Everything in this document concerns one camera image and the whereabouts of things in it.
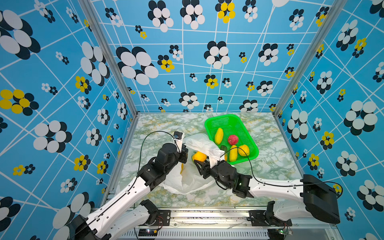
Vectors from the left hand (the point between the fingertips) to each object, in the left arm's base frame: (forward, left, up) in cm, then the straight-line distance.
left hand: (186, 144), depth 74 cm
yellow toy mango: (+6, -28, -20) cm, 35 cm away
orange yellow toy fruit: (-7, -6, 0) cm, 9 cm away
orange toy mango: (+3, -23, -20) cm, 31 cm away
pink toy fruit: (+14, -29, -17) cm, 36 cm away
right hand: (-6, -6, -6) cm, 10 cm away
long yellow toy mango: (+18, -20, -18) cm, 33 cm away
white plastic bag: (-9, 0, -22) cm, 24 cm away
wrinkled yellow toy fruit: (+7, -36, -17) cm, 40 cm away
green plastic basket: (+25, -31, -23) cm, 46 cm away
